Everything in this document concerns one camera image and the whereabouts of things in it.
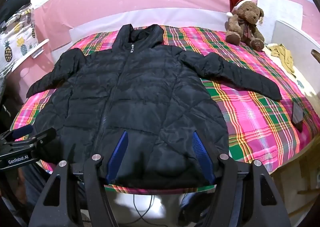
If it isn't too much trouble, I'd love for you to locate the black smartphone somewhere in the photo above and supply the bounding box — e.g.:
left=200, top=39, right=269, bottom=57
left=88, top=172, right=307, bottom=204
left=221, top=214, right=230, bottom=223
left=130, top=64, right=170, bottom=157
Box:
left=291, top=102, right=304, bottom=132

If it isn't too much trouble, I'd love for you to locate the pink plaid bed sheet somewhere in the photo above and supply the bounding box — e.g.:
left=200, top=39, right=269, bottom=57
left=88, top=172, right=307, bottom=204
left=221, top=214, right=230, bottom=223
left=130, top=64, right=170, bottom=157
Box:
left=12, top=26, right=319, bottom=193

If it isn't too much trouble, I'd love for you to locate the brown teddy bear santa hat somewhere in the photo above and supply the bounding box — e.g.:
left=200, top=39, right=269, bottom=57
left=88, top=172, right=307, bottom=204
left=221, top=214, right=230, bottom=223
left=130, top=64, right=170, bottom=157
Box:
left=225, top=0, right=265, bottom=52

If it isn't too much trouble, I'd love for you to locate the white bed headboard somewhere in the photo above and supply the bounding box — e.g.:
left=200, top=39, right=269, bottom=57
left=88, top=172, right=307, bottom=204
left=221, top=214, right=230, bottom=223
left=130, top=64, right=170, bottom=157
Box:
left=69, top=7, right=227, bottom=42

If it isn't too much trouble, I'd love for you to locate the white side board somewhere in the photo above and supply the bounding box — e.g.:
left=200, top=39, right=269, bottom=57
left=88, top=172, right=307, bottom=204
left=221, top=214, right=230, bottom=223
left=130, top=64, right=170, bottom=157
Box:
left=271, top=21, right=319, bottom=92

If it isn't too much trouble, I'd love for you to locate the black puffer jacket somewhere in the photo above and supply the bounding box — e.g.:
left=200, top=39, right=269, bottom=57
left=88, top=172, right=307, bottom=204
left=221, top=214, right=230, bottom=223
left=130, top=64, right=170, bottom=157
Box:
left=27, top=24, right=282, bottom=190

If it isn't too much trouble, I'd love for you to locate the pineapple print fabric bag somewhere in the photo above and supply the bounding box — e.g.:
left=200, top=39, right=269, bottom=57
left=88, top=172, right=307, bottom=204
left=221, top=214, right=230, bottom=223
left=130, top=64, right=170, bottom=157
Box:
left=1, top=3, right=39, bottom=78

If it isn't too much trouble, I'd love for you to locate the black cushion on bag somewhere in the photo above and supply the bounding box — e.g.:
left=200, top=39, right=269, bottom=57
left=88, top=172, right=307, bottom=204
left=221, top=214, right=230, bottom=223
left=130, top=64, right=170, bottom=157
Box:
left=0, top=0, right=31, bottom=24

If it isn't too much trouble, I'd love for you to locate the black cable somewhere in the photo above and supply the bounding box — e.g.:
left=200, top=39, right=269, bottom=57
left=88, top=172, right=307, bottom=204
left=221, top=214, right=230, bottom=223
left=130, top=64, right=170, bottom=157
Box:
left=125, top=192, right=171, bottom=227

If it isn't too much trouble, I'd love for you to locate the yellow cloth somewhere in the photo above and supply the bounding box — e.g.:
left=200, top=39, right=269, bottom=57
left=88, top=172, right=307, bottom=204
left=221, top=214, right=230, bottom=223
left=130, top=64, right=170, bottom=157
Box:
left=267, top=44, right=296, bottom=78

